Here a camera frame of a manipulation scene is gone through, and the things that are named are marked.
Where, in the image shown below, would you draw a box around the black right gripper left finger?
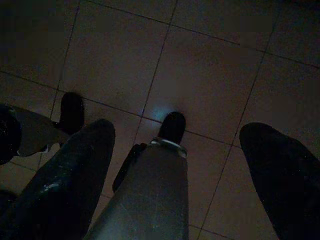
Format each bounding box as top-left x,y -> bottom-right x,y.
0,118 -> 116,240

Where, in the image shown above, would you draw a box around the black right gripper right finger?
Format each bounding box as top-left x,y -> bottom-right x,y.
239,121 -> 320,240

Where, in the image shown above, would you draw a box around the robot left leg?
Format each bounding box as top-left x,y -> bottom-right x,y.
0,91 -> 86,166

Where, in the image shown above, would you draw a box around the robot leg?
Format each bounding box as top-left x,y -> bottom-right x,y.
0,91 -> 86,166
84,111 -> 190,240

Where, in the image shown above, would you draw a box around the robot right leg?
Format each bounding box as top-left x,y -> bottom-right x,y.
84,111 -> 190,240

